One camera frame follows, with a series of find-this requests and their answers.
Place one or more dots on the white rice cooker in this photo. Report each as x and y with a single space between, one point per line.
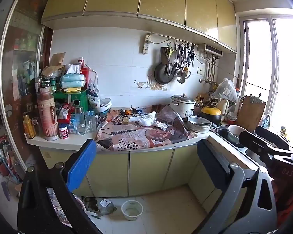
183 105

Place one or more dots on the yellow oil bottle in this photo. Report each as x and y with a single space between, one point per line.
28 127

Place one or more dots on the upper yellow cabinets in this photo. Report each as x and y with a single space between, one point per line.
198 21

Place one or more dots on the teal tissue pack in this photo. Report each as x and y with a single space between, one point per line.
72 81

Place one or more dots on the metal basin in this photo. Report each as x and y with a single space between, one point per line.
198 124

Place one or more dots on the clear glass cup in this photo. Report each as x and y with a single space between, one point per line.
90 121

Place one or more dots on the small white red jar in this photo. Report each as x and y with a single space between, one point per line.
63 131

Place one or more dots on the newspaper sheets on counter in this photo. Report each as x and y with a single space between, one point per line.
123 134

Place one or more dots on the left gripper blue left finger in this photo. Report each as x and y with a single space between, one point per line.
78 164

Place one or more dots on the grey bag on floor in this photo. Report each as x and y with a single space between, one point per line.
98 207

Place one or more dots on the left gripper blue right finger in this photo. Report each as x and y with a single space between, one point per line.
215 164

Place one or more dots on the black hanging wok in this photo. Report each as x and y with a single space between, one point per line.
164 74

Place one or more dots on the green tin box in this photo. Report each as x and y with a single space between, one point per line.
78 98

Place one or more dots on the white plastic bag hanging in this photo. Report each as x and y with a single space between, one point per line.
226 90

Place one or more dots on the white water heater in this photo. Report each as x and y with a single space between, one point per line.
209 49

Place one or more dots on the red tin canister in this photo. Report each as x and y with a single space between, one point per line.
85 72

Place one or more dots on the wooden cutting board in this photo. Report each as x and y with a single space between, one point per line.
250 114

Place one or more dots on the white power strip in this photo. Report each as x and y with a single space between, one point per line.
147 41

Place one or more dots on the clear water bottle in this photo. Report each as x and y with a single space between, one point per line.
80 121

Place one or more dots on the yellow black kettle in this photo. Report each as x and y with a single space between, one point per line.
212 114

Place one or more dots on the bowl in sink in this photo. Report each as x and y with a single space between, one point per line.
233 133

